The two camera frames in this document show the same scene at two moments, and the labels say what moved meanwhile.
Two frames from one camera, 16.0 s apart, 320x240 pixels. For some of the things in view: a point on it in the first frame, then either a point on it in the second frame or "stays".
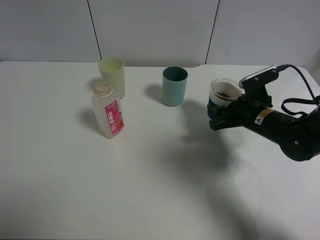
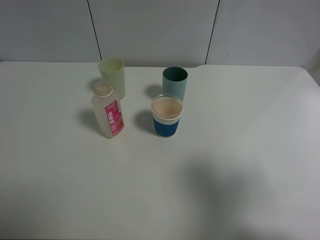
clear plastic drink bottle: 108,109 stays
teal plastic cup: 174,81 stays
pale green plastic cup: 112,70 stays
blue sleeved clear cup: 223,91 → 166,109
